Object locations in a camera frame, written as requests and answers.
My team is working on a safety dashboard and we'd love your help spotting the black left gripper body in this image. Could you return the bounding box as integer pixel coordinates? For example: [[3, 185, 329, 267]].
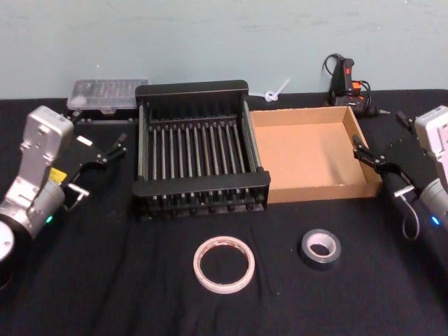
[[50, 134, 108, 211]]

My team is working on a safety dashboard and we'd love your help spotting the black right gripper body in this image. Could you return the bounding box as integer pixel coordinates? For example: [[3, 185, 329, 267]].
[[380, 136, 439, 203]]

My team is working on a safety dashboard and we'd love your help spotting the roll of silver tape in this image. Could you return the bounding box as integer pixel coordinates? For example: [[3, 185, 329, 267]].
[[297, 228, 342, 272]]

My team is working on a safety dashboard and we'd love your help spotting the clear plastic case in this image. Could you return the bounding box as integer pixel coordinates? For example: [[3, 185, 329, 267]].
[[66, 78, 150, 115]]

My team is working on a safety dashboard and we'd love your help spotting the shallow brown cardboard tray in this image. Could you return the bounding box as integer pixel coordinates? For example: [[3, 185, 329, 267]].
[[250, 106, 384, 204]]

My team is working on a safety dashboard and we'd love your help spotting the black rack with steel bars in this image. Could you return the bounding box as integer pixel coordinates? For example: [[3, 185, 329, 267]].
[[132, 79, 272, 222]]

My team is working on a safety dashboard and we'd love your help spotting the black table cloth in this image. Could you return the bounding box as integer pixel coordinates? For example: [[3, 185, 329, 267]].
[[0, 89, 448, 336]]

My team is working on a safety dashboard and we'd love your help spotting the roll of white tape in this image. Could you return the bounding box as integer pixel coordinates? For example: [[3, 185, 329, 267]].
[[192, 235, 256, 294]]

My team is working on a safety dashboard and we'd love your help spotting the left wrist thin cable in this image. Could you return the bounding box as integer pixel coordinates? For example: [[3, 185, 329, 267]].
[[62, 184, 90, 211]]

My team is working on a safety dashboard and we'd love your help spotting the wrist thin cable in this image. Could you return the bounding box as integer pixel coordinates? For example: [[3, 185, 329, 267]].
[[62, 184, 90, 211], [393, 187, 421, 242]]

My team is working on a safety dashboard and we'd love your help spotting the right wrist thin cable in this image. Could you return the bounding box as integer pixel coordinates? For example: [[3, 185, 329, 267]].
[[393, 187, 421, 242]]

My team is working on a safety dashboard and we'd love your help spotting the black corded tool red switch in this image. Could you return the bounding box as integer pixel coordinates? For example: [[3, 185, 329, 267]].
[[323, 53, 391, 118]]

